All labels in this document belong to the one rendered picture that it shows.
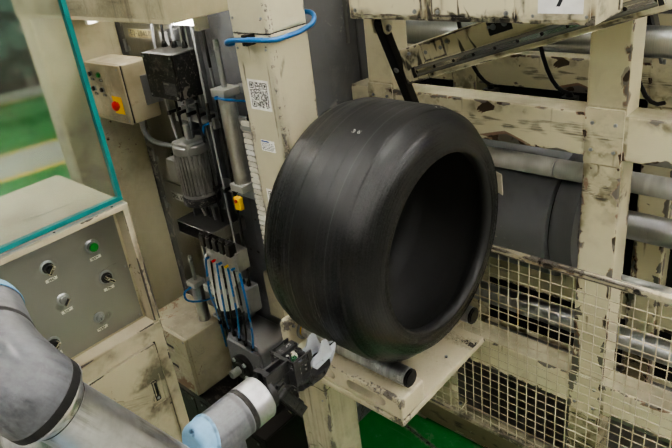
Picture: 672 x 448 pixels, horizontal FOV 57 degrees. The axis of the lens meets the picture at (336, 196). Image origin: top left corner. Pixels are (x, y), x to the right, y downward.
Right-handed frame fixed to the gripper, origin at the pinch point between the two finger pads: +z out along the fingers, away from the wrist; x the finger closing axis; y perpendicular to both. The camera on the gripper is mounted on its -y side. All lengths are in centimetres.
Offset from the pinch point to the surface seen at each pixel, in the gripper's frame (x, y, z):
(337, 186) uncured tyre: -3.2, 37.8, 5.1
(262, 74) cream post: 29, 54, 18
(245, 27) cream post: 32, 65, 18
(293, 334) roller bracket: 22.7, -11.6, 8.6
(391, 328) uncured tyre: -12.7, 6.8, 6.1
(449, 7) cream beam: -5, 65, 44
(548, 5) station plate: -28, 65, 44
